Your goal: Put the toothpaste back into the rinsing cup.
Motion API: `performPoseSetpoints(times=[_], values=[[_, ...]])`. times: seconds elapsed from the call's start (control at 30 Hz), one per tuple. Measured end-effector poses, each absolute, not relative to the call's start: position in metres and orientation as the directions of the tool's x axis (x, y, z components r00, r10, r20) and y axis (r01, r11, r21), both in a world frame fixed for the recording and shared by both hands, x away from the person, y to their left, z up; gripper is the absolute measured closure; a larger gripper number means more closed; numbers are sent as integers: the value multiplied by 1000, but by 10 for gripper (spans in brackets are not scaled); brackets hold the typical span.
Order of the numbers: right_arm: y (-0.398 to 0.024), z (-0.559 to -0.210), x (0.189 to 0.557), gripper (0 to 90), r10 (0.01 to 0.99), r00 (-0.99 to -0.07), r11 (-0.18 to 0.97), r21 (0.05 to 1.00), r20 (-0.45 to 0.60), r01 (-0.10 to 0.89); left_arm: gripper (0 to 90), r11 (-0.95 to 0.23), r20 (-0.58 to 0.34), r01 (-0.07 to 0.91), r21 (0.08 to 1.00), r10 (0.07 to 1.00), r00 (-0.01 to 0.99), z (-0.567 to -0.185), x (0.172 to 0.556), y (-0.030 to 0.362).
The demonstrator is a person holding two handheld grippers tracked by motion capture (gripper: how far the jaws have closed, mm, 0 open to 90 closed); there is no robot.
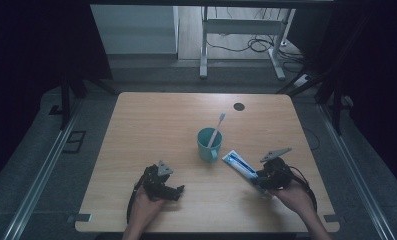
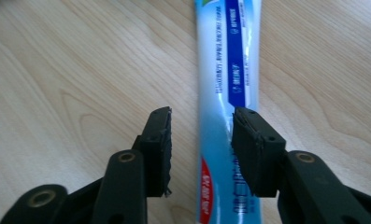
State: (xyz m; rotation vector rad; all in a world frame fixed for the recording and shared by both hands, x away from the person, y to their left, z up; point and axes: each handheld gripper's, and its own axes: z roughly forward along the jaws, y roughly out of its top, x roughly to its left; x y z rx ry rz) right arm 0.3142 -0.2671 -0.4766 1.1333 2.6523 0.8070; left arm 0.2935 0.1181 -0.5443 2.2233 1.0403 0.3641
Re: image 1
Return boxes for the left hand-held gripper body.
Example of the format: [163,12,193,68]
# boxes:
[141,160,177,202]

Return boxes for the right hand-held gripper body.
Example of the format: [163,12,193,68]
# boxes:
[257,147,294,192]

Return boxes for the white blue toothpaste tube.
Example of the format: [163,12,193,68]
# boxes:
[221,149,274,198]

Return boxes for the teal cup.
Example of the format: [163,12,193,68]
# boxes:
[196,127,224,164]

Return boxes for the pink toothbrush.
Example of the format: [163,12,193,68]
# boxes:
[206,112,227,149]

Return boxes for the person's left hand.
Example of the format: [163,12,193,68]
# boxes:
[129,184,170,229]

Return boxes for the person's right hand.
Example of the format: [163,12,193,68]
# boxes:
[269,179,316,218]

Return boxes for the black metal stand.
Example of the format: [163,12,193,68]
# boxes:
[275,63,354,136]
[48,68,118,132]

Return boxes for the white power strip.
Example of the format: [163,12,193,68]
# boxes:
[293,73,312,89]

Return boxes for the white cabinet panel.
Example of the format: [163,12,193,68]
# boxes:
[90,4,180,55]

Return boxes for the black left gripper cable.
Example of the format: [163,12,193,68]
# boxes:
[126,172,148,225]

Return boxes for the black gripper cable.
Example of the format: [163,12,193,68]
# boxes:
[286,164,318,214]
[126,172,148,225]

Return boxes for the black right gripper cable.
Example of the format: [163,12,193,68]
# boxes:
[286,164,318,214]

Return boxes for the thin black cable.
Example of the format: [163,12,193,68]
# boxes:
[302,127,321,152]

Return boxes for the grey floor rail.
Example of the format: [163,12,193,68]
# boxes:
[1,99,84,240]
[318,103,396,240]

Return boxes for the black floor cables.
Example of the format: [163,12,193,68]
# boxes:
[205,7,306,74]

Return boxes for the white metal desk frame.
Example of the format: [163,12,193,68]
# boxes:
[199,6,297,81]

